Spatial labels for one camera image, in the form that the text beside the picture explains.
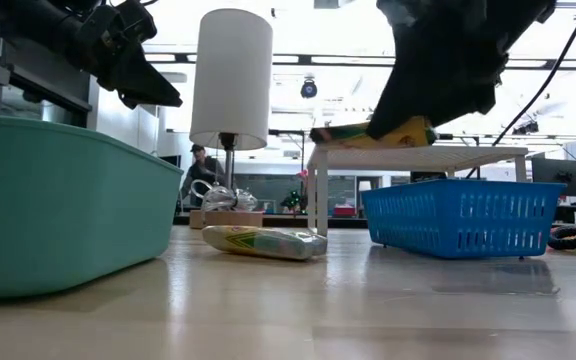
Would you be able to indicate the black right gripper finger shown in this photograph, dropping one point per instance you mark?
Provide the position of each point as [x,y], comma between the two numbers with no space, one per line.
[418,95]

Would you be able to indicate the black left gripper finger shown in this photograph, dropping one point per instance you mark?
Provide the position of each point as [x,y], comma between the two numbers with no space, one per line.
[148,85]

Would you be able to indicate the yellow crayon box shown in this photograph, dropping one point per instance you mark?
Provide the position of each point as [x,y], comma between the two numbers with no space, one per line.
[348,137]

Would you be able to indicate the yellow crayon pack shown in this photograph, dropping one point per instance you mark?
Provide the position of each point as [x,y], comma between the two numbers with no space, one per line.
[258,242]

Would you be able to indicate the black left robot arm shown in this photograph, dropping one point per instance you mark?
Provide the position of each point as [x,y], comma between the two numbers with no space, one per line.
[28,25]

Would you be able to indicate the white perforated metal shelf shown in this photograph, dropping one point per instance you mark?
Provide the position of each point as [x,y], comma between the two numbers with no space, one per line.
[468,157]

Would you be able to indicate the white shade wooden base lamp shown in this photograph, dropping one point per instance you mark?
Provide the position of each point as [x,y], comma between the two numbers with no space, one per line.
[230,75]

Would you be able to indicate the dark metal rack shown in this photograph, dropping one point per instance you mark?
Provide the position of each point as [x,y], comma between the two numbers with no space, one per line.
[28,80]

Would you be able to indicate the person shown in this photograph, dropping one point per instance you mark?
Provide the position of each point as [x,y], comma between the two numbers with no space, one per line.
[203,172]

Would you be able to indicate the small white table lamp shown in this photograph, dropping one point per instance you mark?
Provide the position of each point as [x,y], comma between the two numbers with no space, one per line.
[364,186]

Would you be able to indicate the blue plastic basket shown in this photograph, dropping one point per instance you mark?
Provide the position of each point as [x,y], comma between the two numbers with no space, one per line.
[458,220]

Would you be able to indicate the red box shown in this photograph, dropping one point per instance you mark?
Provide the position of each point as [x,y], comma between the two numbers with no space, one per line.
[344,211]

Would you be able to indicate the teal plastic bin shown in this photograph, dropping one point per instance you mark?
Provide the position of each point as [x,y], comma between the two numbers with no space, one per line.
[68,210]

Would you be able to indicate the black computer monitor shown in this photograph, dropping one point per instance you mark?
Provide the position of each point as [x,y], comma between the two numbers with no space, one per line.
[548,175]

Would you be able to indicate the small lit green tree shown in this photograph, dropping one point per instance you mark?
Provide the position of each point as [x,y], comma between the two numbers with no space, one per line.
[293,200]

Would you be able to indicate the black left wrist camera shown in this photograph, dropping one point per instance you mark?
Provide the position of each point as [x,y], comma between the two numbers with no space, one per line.
[135,22]

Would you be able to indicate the black ceiling rail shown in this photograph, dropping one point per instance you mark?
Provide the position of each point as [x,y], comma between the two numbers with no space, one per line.
[318,60]

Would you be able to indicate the black round ceiling camera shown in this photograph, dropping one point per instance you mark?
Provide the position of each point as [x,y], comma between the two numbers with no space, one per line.
[309,90]

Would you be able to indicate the black aluminium table frame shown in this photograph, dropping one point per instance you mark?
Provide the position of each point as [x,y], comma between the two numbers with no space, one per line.
[288,221]

